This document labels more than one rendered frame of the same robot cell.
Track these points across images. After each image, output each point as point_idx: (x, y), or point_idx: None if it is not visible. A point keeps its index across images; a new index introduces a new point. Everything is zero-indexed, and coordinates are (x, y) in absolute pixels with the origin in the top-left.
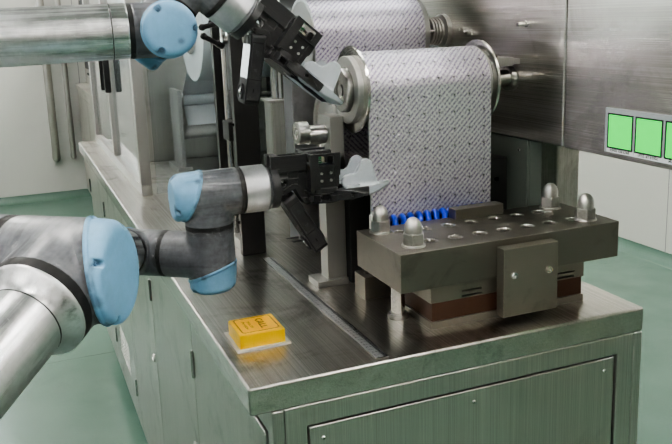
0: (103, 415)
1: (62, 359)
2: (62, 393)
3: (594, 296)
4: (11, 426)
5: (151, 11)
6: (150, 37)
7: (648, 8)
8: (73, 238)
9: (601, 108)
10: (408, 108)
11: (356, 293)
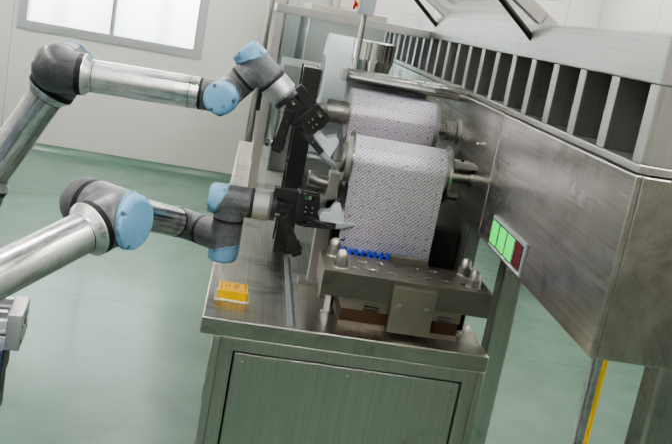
0: (189, 357)
1: (180, 308)
2: (168, 332)
3: (466, 342)
4: (122, 342)
5: (210, 86)
6: (206, 101)
7: (520, 156)
8: (117, 199)
9: (494, 214)
10: (379, 180)
11: (317, 293)
